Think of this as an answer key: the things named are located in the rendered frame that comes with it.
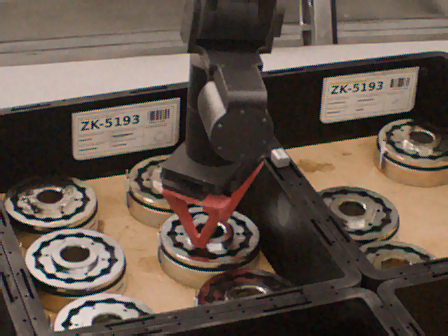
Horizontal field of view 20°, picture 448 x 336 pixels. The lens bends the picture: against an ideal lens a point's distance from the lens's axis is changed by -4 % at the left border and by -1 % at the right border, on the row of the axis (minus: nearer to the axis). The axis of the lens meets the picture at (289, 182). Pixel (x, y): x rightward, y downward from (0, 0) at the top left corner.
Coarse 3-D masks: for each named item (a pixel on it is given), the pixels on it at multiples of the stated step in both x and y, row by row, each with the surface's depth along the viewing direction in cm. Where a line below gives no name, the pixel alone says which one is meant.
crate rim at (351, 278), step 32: (96, 96) 137; (128, 96) 138; (288, 192) 124; (0, 224) 115; (320, 224) 119; (32, 288) 108; (288, 288) 111; (320, 288) 111; (32, 320) 104; (128, 320) 105; (160, 320) 106
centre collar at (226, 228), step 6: (198, 222) 129; (204, 222) 130; (222, 222) 130; (198, 228) 129; (222, 228) 129; (228, 228) 129; (186, 234) 128; (228, 234) 128; (210, 240) 127; (216, 240) 127; (222, 240) 127; (228, 240) 127; (210, 246) 127; (216, 246) 127; (222, 246) 127
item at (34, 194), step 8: (48, 184) 133; (56, 184) 133; (32, 192) 132; (40, 192) 132; (48, 192) 133; (56, 192) 133; (64, 192) 132; (32, 200) 130; (64, 200) 131; (72, 200) 132; (32, 208) 130; (40, 208) 130; (48, 208) 129; (56, 208) 130; (64, 208) 130
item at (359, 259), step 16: (320, 64) 147; (336, 64) 147; (352, 64) 148; (368, 64) 148; (384, 64) 149; (400, 64) 150; (272, 144) 131; (304, 176) 126; (304, 192) 124; (320, 208) 122; (336, 224) 120; (336, 240) 118; (352, 240) 118; (352, 256) 115; (368, 272) 114; (384, 272) 114; (400, 272) 114; (416, 272) 114; (368, 288) 114
